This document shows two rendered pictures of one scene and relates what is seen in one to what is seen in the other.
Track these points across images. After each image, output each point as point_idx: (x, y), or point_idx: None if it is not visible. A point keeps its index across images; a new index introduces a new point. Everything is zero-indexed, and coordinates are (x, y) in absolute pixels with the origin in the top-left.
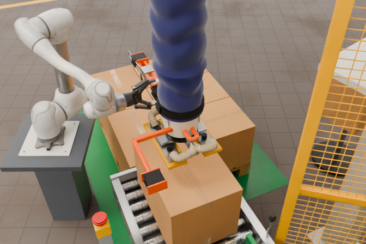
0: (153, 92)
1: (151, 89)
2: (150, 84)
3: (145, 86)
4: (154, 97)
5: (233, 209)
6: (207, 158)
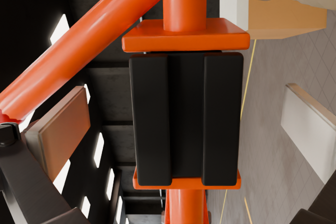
0: (163, 120)
1: (157, 177)
2: (14, 124)
3: (4, 176)
4: (203, 85)
5: None
6: None
